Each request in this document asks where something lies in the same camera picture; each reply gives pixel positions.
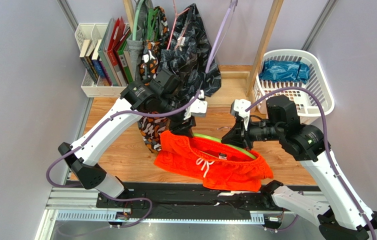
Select lime green hanger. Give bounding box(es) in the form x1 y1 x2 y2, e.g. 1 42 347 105
193 133 256 159

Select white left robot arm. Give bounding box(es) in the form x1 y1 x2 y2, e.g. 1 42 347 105
58 70 205 198

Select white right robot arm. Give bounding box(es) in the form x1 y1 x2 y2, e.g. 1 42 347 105
221 95 377 240

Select orange camouflage shorts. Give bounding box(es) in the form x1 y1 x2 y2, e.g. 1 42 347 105
138 6 170 153

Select dark leaf-pattern shorts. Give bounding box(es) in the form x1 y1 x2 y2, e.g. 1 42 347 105
159 3 222 101

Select grey shorts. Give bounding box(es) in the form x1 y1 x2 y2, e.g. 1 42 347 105
127 36 144 82

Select pink hanger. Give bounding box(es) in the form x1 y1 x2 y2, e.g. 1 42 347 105
166 0 189 50

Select pale green hanger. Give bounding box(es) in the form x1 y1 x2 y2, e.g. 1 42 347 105
132 0 145 41

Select dark green hanger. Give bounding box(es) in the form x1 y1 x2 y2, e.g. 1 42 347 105
145 7 159 41

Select purple hanger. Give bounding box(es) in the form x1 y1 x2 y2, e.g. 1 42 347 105
205 0 239 74

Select blue patterned garment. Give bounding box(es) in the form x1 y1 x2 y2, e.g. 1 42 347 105
258 60 310 84

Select white laundry basket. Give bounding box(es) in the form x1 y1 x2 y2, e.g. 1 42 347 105
252 49 335 125

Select green folder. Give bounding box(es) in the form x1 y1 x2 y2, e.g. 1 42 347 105
117 30 134 84

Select grey-green folder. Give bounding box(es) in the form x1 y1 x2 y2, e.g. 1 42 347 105
98 17 119 87

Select blue book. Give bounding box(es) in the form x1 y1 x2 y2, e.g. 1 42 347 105
91 39 108 81

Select red folder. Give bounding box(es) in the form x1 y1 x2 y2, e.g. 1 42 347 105
106 16 129 87

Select dark navy book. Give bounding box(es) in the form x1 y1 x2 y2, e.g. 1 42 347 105
79 39 98 84

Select wooden clothes rack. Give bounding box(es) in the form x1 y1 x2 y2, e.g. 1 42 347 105
122 0 285 114

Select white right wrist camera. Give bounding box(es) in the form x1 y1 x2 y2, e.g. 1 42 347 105
230 99 251 131

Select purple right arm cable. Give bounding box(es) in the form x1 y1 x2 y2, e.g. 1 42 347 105
245 86 377 240

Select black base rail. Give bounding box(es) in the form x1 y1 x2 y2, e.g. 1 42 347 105
94 182 288 220

